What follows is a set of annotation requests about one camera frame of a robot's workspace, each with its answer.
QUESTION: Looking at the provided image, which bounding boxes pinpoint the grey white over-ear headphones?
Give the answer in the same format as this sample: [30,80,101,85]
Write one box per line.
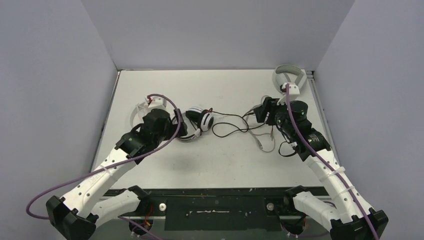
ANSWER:
[241,64,308,154]

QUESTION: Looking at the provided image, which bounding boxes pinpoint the aluminium rail frame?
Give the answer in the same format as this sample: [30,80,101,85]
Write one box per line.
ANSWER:
[62,70,369,240]

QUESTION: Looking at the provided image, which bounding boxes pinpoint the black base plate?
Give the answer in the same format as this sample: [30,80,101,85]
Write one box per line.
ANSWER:
[99,187,332,233]

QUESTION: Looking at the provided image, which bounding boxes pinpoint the white wired headphones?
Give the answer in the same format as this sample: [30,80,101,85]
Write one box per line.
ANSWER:
[129,96,167,128]

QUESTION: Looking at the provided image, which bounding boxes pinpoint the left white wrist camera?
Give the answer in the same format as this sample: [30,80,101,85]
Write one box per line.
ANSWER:
[142,96,167,112]

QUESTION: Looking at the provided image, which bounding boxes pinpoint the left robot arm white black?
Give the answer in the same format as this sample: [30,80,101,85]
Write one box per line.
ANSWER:
[46,108,187,240]

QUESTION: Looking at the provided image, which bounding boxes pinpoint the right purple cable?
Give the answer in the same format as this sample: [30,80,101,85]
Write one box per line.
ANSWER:
[285,83,380,240]

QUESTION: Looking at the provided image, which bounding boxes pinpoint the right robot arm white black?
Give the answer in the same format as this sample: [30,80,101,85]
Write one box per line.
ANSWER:
[253,97,389,240]

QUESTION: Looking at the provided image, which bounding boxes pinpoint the purple cable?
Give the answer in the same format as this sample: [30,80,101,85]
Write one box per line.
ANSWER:
[285,83,380,240]
[25,93,183,240]

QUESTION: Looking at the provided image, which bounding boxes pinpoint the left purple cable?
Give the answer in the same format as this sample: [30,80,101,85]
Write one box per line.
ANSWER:
[25,93,183,240]

